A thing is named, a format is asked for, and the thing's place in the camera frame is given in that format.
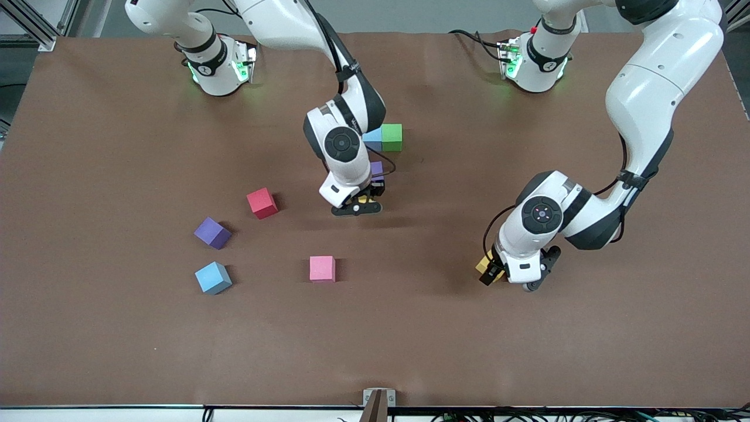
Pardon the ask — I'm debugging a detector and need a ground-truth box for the green foam block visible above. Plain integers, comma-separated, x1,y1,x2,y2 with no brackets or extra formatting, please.
381,123,404,152

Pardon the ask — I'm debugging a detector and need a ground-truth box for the pink foam block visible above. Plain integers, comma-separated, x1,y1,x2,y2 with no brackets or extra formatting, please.
309,256,336,284

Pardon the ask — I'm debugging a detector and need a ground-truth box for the red foam block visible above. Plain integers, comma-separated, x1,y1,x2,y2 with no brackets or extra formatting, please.
246,188,279,220

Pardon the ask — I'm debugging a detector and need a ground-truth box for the brown table cover sheet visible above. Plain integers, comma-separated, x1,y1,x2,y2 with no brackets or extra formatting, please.
0,29,750,409

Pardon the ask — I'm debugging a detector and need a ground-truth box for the light blue foam block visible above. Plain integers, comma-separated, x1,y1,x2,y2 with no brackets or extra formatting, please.
195,261,233,295

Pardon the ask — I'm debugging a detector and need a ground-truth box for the grey metal edge bracket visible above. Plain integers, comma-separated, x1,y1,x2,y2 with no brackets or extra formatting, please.
363,388,397,407

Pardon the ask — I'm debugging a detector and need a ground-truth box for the brown post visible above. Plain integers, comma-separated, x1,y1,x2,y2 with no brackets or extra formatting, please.
359,391,389,422

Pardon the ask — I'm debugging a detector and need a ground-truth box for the black left base cable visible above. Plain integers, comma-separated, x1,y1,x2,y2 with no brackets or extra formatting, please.
448,28,506,53

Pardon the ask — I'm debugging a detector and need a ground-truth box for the black base cable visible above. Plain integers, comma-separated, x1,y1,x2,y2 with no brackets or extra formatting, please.
202,6,268,40
448,28,506,53

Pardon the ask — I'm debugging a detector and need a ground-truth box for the black right base cable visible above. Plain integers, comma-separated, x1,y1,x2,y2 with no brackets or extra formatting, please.
202,6,268,40

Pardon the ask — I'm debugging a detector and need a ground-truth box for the white table edge rail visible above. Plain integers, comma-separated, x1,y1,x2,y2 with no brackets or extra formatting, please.
0,406,750,422

